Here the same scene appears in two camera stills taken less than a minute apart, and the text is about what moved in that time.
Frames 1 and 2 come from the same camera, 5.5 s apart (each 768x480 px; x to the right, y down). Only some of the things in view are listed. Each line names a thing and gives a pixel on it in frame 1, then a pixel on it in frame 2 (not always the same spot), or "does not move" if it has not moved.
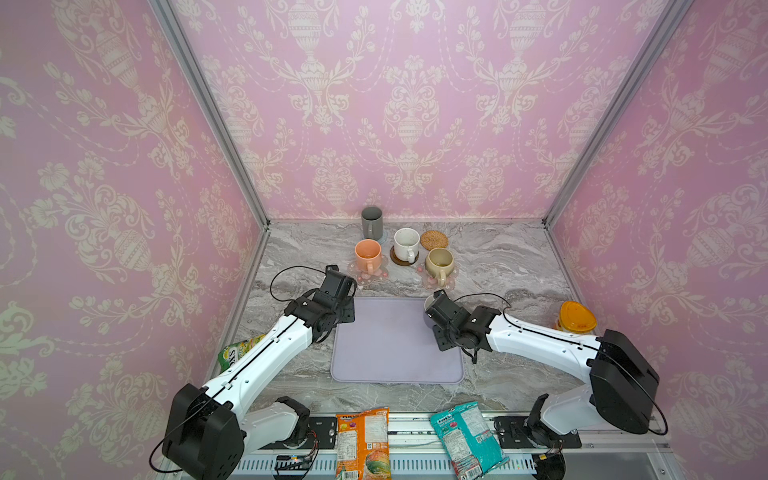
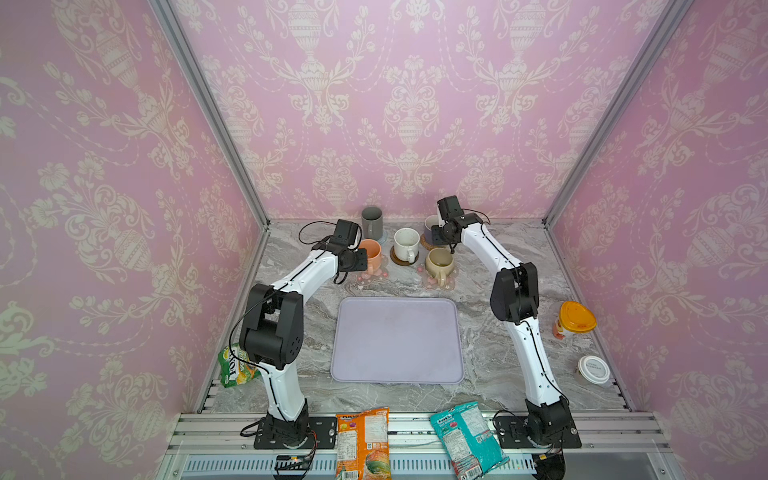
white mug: (406, 244) does not move
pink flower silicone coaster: (430, 282) does not move
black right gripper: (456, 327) to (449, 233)
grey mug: (372, 221) does not move
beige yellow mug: (439, 263) does not move
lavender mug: (430, 301) to (430, 222)
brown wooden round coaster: (399, 261) does not move
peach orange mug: (368, 254) does not move
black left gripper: (350, 316) to (361, 262)
